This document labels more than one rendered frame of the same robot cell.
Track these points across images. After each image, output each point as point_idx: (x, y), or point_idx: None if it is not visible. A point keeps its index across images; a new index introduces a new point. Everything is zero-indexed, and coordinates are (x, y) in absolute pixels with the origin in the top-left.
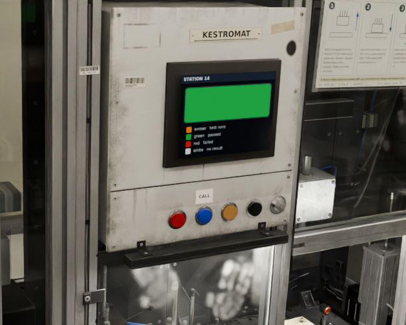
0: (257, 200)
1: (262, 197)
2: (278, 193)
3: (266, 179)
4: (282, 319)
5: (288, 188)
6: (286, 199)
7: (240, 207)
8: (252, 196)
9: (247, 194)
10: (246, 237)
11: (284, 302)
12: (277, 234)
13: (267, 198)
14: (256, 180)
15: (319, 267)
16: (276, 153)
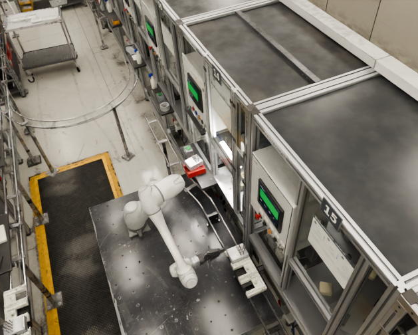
0: (202, 120)
1: (203, 121)
2: (205, 123)
3: (203, 117)
4: (211, 156)
5: (207, 125)
6: (207, 127)
7: (201, 118)
8: (202, 118)
9: (201, 117)
10: (199, 125)
11: (211, 153)
12: (201, 131)
13: (204, 122)
14: (202, 115)
15: None
16: (204, 113)
